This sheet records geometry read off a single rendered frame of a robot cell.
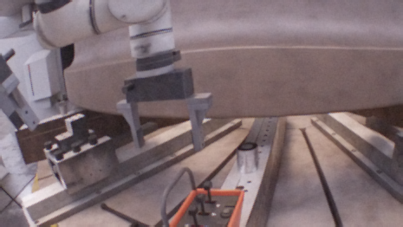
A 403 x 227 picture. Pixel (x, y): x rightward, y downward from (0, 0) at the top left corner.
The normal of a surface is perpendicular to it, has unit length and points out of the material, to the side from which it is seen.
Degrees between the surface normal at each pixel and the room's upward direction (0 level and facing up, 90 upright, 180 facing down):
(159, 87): 90
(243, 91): 90
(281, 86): 90
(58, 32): 125
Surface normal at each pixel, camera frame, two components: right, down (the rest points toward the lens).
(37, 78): 0.00, 0.29
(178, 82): -0.29, 0.31
